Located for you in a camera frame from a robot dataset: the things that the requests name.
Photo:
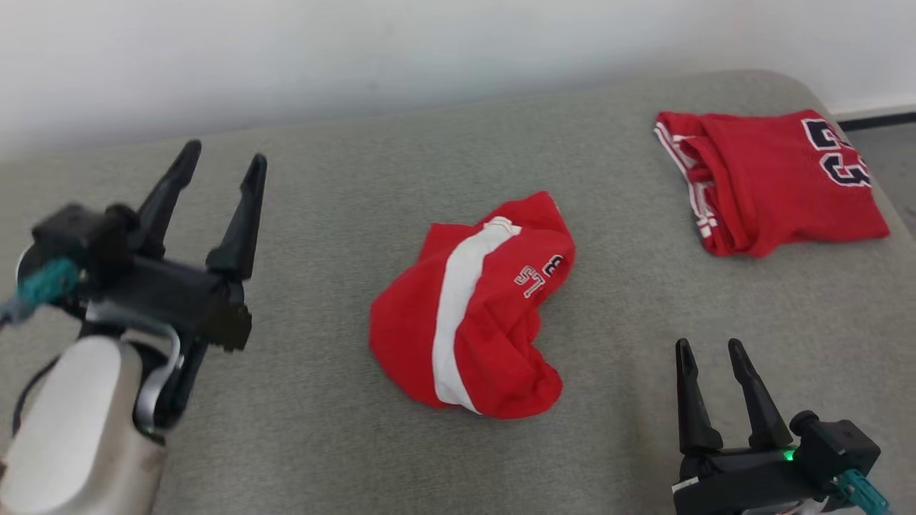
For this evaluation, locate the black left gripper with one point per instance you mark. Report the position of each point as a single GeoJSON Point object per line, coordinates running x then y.
{"type": "Point", "coordinates": [193, 304]}

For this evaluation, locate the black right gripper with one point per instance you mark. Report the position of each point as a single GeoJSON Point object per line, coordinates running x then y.
{"type": "Point", "coordinates": [744, 483]}

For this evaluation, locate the red and white jersey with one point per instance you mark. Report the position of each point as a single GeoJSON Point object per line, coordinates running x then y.
{"type": "Point", "coordinates": [773, 179]}

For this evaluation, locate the red shorts with white stripe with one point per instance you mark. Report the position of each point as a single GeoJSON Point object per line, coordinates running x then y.
{"type": "Point", "coordinates": [494, 336]}

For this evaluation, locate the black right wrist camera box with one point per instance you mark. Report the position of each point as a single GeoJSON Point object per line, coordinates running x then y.
{"type": "Point", "coordinates": [837, 447]}

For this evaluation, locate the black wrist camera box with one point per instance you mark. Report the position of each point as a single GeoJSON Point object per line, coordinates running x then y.
{"type": "Point", "coordinates": [86, 232]}
{"type": "Point", "coordinates": [837, 447]}

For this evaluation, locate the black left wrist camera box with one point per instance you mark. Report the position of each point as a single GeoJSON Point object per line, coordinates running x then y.
{"type": "Point", "coordinates": [86, 232]}

